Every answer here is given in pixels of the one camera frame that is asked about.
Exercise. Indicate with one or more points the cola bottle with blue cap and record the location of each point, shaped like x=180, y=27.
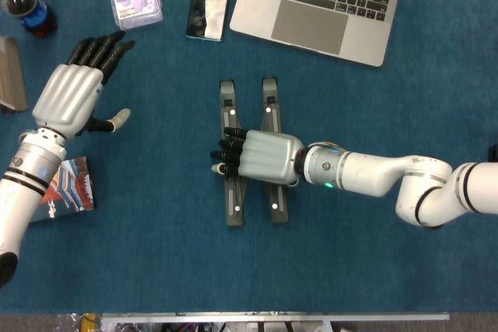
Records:
x=35, y=17

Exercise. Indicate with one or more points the grey block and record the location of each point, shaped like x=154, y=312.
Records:
x=11, y=75

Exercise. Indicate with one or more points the black smartphone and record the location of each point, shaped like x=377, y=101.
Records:
x=208, y=1

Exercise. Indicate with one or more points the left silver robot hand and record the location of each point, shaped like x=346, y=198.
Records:
x=66, y=98

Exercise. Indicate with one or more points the clear plastic wipes box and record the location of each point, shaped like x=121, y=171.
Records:
x=136, y=9

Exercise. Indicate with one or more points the black folding laptop stand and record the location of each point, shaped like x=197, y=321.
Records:
x=280, y=215

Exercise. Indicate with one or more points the red printed book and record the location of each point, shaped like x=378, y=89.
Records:
x=74, y=188

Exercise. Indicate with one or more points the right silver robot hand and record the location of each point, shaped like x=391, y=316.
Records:
x=268, y=157

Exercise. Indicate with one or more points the aluminium table edge rail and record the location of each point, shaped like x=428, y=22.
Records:
x=272, y=315

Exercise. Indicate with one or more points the silver laptop computer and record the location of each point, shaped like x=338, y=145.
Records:
x=311, y=25

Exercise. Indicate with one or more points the teal table cloth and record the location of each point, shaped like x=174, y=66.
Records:
x=155, y=262

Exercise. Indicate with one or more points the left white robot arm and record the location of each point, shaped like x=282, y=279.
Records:
x=23, y=192

